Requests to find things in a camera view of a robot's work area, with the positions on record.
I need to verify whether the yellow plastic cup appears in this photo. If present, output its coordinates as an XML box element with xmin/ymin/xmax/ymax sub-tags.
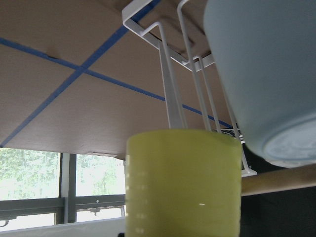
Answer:
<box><xmin>125</xmin><ymin>129</ymin><xmax>242</xmax><ymax>237</ymax></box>

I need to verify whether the light blue plastic cup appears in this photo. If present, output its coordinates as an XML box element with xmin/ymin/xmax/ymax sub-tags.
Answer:
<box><xmin>204</xmin><ymin>0</ymin><xmax>316</xmax><ymax>166</ymax></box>

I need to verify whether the white wire cup rack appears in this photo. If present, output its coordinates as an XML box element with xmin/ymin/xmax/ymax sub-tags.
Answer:
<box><xmin>121</xmin><ymin>0</ymin><xmax>316</xmax><ymax>197</ymax></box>

